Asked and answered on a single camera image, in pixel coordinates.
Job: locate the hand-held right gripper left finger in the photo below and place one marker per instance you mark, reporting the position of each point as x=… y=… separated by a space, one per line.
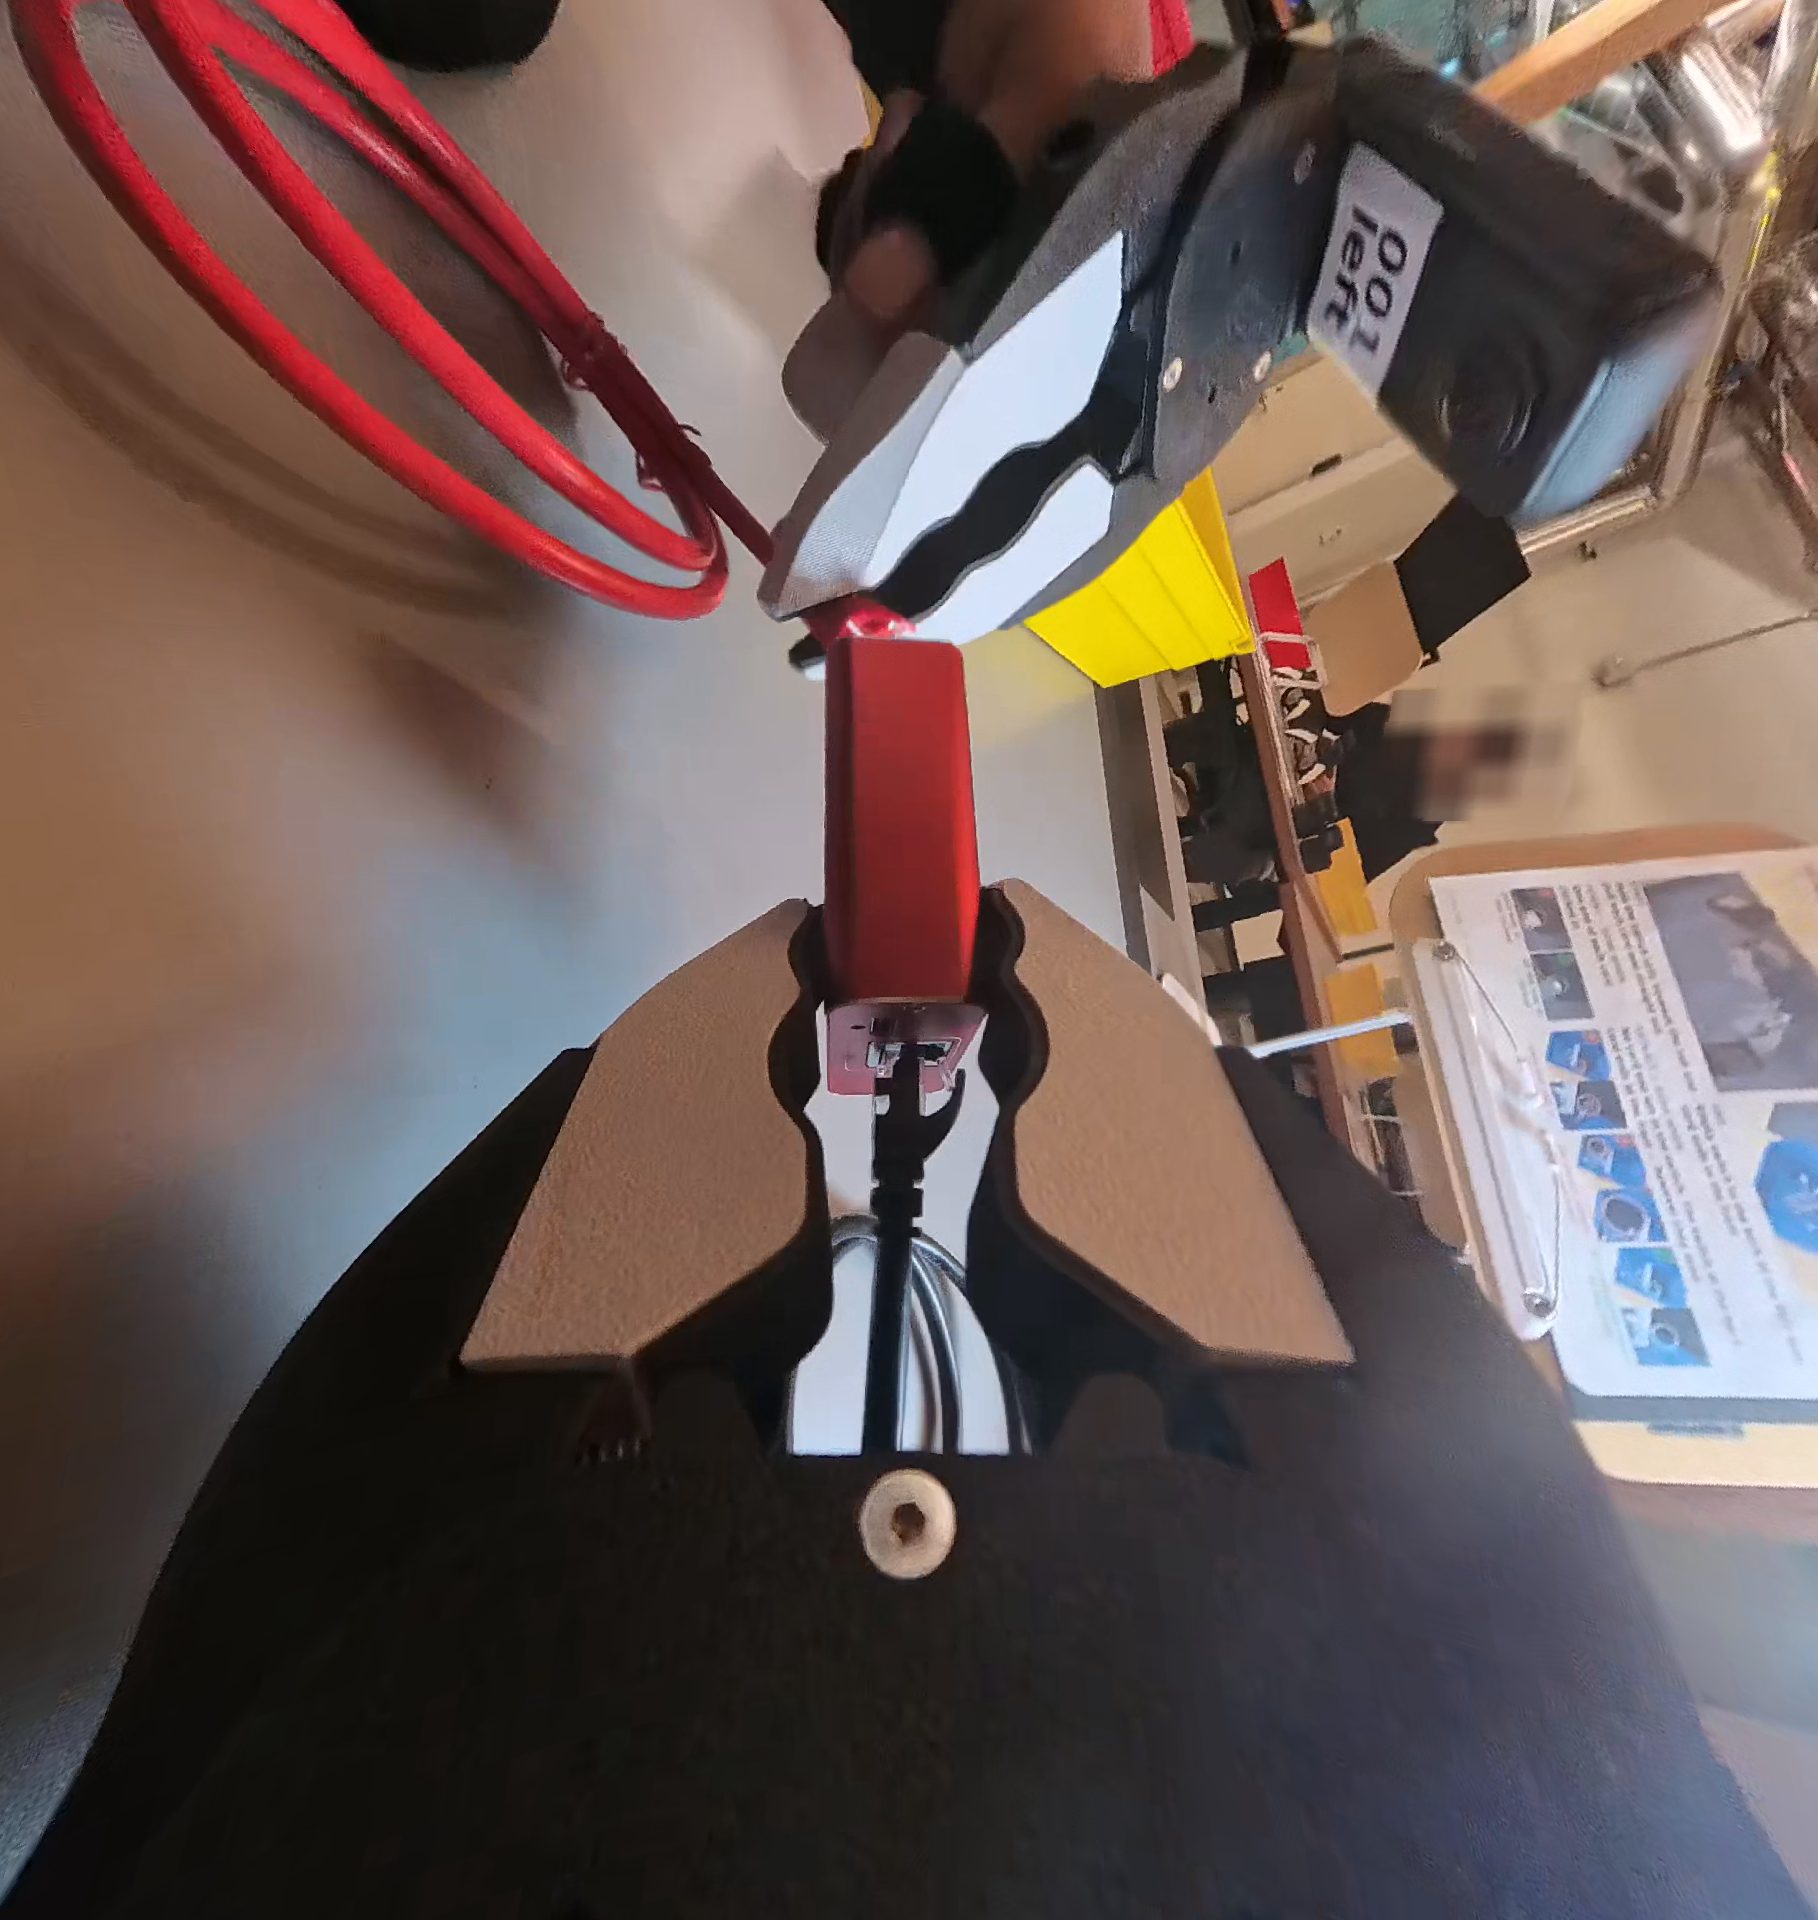
x=654 y=1187

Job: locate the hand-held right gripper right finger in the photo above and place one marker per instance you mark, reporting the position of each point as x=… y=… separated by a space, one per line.
x=1148 y=1187

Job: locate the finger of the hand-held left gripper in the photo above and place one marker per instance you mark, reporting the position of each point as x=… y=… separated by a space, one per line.
x=1051 y=543
x=926 y=450

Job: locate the yellow plastic bin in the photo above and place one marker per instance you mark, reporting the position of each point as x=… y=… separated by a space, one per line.
x=1148 y=600

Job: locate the red ethernet splitter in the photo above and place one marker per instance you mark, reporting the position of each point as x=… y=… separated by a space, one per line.
x=904 y=841

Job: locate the person's left hand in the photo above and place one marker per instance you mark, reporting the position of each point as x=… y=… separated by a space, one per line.
x=926 y=165

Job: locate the small red bin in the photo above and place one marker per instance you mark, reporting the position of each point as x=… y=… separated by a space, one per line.
x=1272 y=594

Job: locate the brown wooden desk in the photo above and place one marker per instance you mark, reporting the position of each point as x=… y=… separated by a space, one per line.
x=1298 y=841

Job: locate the printed instruction sheet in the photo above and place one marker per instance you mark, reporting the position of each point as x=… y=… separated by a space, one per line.
x=1674 y=1123

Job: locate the document stand with white base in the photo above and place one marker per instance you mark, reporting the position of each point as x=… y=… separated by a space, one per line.
x=1674 y=1437

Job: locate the metal wall conduit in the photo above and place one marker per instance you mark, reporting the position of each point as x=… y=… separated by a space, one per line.
x=1719 y=639

